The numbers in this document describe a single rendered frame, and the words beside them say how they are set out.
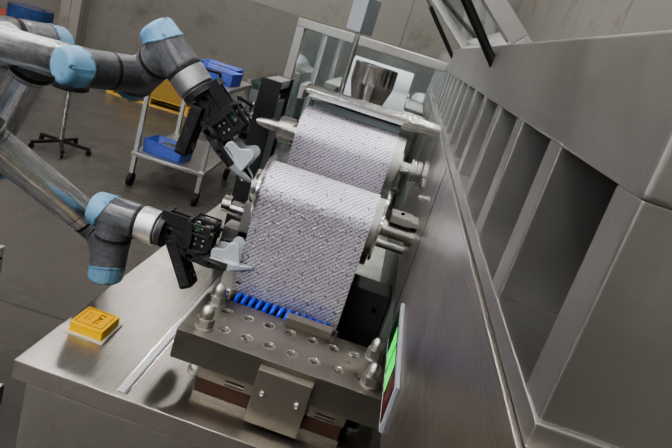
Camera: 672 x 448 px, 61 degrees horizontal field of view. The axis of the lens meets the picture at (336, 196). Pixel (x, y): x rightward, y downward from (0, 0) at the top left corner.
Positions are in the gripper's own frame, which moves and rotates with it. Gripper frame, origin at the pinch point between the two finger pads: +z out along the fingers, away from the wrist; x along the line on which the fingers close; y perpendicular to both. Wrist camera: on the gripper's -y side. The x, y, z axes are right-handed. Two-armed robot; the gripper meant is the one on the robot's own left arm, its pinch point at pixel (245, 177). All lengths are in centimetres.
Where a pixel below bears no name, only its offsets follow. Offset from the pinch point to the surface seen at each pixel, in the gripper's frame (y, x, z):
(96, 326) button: -37.2, -16.8, 8.3
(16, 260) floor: -187, 144, -26
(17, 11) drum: -320, 528, -295
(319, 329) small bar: -0.9, -10.7, 32.8
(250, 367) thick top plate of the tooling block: -10.1, -24.3, 28.3
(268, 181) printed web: 5.1, -3.7, 3.0
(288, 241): 1.8, -4.6, 15.5
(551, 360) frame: 41, -85, 15
